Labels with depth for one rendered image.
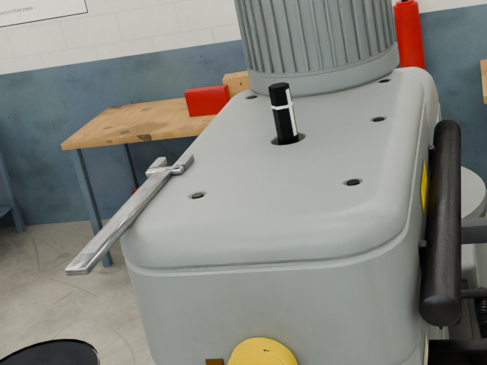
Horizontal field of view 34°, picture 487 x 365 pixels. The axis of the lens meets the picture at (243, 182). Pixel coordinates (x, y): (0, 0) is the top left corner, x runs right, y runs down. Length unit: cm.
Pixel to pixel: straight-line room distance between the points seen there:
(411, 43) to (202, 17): 137
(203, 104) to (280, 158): 405
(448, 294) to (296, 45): 41
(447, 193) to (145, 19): 468
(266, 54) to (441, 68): 417
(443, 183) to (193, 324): 33
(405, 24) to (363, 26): 395
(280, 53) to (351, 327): 42
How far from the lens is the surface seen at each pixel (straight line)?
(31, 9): 579
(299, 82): 97
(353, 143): 79
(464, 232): 118
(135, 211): 71
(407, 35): 495
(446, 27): 507
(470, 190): 148
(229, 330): 69
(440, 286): 69
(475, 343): 95
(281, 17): 97
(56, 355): 330
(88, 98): 576
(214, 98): 479
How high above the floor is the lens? 215
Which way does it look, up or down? 20 degrees down
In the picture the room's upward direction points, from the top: 12 degrees counter-clockwise
